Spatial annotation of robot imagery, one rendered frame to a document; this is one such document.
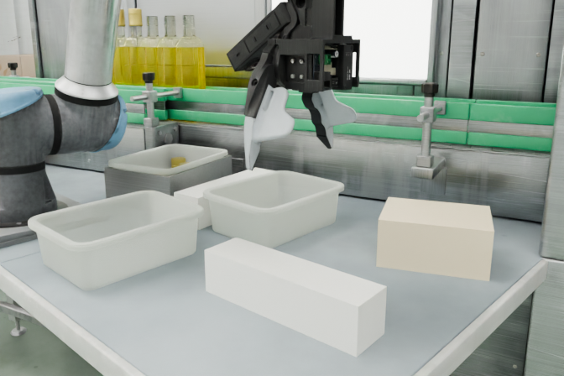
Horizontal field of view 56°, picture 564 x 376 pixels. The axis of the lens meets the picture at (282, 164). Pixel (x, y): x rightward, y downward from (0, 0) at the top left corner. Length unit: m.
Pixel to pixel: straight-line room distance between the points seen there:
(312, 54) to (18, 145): 0.62
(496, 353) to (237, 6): 1.09
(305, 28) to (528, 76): 0.76
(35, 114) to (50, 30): 0.97
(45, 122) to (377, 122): 0.64
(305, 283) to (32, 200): 0.58
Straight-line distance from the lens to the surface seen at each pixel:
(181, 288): 0.76
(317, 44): 0.54
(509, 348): 1.44
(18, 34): 7.07
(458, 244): 0.80
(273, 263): 0.67
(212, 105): 1.30
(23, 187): 1.04
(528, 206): 1.08
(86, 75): 1.04
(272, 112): 0.55
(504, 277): 0.84
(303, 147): 1.17
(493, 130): 1.08
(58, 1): 1.95
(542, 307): 0.97
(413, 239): 0.80
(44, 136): 1.04
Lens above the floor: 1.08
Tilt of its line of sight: 13 degrees down
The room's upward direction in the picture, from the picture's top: straight up
